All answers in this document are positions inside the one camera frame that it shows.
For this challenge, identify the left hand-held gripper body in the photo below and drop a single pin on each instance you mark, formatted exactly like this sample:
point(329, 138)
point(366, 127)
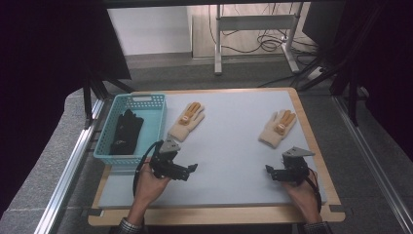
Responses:
point(167, 148)

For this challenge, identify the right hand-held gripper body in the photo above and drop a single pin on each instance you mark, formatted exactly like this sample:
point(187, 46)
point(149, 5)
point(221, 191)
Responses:
point(295, 165)

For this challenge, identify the teal plastic basket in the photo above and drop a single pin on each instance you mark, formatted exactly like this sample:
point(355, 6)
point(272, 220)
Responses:
point(152, 130)

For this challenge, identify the cream knitted glove orange patch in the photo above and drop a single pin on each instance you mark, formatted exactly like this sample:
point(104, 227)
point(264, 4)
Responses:
point(185, 128)
point(271, 133)

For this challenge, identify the black glove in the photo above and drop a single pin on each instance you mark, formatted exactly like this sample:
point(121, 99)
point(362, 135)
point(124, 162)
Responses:
point(125, 133)

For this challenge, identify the person's right hand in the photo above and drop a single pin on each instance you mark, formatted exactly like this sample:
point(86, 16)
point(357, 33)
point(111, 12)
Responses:
point(307, 195)

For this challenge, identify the person's left hand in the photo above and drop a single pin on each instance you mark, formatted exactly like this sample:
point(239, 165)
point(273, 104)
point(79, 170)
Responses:
point(149, 188)

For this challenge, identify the white table mat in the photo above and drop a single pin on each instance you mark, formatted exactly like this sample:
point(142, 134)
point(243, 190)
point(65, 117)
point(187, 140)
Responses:
point(227, 156)

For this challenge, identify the black metal stand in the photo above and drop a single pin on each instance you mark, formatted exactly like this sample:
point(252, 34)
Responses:
point(352, 91)

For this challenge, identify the black tripod stand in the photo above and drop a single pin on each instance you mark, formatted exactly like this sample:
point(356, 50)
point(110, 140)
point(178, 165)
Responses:
point(87, 97)

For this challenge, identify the white power strip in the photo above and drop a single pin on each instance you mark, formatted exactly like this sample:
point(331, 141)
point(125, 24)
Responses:
point(314, 73)

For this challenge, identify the white panel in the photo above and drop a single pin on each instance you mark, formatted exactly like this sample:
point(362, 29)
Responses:
point(149, 29)

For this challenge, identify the dark curtain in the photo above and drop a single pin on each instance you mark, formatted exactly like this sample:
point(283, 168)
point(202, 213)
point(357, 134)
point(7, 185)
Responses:
point(396, 65)
point(39, 81)

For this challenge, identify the aluminium rail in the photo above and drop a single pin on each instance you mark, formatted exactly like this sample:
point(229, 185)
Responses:
point(65, 175)
point(373, 162)

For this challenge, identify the white metal desk frame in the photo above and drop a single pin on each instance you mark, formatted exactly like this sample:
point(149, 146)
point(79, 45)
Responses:
point(218, 48)

